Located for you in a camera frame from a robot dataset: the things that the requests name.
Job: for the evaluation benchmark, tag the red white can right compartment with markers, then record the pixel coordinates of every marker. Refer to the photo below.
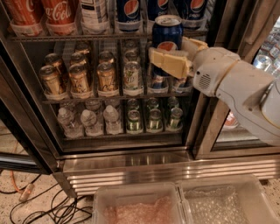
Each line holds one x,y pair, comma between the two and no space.
230,122

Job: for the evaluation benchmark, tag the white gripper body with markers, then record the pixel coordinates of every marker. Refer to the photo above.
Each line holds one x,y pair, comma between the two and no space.
215,70

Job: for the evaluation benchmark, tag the right green can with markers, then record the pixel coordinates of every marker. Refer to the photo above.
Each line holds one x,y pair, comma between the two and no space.
175,118

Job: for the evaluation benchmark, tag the white labelled can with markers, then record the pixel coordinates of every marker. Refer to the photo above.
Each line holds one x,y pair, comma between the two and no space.
95,18

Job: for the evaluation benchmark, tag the gold can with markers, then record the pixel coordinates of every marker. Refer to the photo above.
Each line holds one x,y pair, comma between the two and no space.
79,77
107,77
51,80

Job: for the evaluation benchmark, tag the front middle gold can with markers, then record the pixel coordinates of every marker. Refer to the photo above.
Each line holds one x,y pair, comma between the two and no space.
79,77

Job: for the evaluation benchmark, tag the left clear plastic bin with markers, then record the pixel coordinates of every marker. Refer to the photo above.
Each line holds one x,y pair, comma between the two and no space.
156,203

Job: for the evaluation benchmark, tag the middle green can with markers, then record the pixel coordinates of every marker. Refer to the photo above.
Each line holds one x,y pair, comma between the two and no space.
155,120

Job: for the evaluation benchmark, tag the clear plastic bin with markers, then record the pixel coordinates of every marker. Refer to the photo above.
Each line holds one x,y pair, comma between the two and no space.
156,203
237,199

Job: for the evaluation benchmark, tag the stainless steel fridge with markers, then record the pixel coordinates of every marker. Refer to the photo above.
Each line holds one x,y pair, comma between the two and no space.
199,148

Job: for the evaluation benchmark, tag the water bottle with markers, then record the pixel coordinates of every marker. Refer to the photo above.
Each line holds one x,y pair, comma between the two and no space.
91,123
67,120
112,120

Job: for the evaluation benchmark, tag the right clear plastic bin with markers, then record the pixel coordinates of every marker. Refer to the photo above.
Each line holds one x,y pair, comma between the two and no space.
237,199

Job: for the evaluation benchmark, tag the front right gold can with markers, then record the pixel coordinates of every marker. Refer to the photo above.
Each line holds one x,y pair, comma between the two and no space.
107,77

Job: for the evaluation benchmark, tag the green white soda can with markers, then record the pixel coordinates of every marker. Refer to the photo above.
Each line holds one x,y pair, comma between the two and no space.
131,75

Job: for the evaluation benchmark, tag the red coca-cola can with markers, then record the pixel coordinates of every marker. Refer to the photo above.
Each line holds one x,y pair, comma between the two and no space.
27,14
60,16

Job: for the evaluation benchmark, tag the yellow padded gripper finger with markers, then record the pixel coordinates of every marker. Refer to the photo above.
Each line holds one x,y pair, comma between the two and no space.
175,63
192,46

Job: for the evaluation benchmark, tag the right water bottle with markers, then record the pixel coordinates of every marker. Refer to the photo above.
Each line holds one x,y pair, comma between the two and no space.
112,120

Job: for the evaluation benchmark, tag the left water bottle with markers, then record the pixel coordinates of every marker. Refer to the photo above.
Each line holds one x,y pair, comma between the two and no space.
67,120

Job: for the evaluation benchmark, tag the left red bull can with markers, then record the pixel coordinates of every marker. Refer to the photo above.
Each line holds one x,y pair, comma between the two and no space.
158,82

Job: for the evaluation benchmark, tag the right red coca-cola can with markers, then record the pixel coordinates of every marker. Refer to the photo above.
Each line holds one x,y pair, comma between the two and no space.
60,16

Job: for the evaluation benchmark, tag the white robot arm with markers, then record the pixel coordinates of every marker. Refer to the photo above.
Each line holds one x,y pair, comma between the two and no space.
251,94

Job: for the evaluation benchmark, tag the left red coca-cola can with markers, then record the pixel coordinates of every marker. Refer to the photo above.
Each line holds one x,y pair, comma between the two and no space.
27,14

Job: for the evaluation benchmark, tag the right red bull can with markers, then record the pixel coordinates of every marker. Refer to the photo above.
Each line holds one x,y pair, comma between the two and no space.
182,83

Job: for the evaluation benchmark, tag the red bull can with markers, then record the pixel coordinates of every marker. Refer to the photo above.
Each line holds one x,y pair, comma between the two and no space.
182,83
158,82

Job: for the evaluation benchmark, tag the left green can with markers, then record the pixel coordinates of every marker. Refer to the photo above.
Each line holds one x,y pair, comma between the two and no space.
134,120

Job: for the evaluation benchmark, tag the middle water bottle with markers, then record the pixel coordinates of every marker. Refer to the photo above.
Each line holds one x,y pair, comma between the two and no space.
91,123

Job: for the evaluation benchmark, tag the front left gold can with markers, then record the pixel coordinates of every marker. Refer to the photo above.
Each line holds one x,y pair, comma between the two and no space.
51,80

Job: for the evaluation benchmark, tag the blue pepsi can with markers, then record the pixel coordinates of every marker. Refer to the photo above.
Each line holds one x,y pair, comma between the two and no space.
192,13
128,15
167,32

